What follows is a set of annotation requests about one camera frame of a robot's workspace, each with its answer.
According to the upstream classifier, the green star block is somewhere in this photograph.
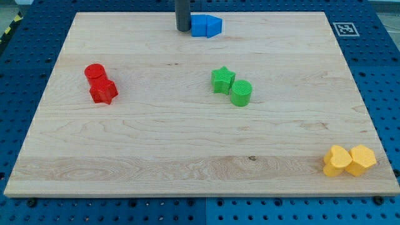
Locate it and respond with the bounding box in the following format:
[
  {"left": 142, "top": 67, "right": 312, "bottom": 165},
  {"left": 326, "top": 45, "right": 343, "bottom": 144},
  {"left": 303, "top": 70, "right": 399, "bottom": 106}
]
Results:
[{"left": 211, "top": 66, "right": 236, "bottom": 95}]

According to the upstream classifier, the blue triangle block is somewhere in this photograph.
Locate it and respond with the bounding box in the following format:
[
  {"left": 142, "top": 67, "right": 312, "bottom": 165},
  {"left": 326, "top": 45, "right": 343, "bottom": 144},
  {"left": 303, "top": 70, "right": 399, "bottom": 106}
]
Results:
[{"left": 206, "top": 15, "right": 223, "bottom": 38}]

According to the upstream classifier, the red star block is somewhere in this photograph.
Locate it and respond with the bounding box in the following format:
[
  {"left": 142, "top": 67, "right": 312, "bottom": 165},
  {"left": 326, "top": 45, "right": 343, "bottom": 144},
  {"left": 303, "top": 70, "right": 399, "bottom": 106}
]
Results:
[{"left": 89, "top": 79, "right": 118, "bottom": 104}]

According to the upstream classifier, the green cylinder block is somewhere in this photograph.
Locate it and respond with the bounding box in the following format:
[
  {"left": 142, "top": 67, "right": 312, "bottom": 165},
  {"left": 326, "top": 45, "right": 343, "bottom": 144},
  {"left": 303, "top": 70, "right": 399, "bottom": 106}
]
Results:
[{"left": 231, "top": 80, "right": 253, "bottom": 107}]

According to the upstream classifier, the light wooden board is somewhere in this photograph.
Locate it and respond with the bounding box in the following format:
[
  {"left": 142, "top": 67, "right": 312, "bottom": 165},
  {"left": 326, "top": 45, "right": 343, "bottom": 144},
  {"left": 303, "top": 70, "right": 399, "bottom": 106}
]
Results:
[{"left": 4, "top": 12, "right": 399, "bottom": 198}]

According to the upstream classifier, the blue cube block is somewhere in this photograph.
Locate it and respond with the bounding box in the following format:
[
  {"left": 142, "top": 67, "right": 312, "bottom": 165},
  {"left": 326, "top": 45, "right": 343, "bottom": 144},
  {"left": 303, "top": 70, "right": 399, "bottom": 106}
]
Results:
[{"left": 191, "top": 14, "right": 207, "bottom": 37}]

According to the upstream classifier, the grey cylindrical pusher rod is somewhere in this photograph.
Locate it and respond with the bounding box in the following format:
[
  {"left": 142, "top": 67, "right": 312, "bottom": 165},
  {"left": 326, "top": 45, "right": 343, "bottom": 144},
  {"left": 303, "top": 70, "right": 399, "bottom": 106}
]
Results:
[{"left": 174, "top": 0, "right": 191, "bottom": 32}]

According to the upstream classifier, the red cylinder block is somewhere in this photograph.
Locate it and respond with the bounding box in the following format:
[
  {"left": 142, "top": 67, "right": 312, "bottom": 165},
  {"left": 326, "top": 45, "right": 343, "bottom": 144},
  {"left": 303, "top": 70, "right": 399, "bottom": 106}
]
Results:
[{"left": 84, "top": 64, "right": 108, "bottom": 86}]

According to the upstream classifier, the yellow heart block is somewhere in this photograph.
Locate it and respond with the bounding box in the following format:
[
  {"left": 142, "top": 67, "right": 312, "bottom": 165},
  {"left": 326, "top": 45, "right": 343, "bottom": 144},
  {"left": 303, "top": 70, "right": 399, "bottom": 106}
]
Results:
[{"left": 323, "top": 145, "right": 353, "bottom": 177}]

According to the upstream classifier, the white fiducial marker tag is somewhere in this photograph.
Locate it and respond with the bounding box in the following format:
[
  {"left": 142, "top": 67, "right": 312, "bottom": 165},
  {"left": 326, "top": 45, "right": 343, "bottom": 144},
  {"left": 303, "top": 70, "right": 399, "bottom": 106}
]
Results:
[{"left": 333, "top": 22, "right": 359, "bottom": 37}]

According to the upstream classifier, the yellow hexagon block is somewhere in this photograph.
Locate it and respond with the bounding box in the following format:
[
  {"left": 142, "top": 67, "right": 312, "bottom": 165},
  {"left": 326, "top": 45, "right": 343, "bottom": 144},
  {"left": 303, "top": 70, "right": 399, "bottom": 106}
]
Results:
[{"left": 345, "top": 145, "right": 377, "bottom": 177}]

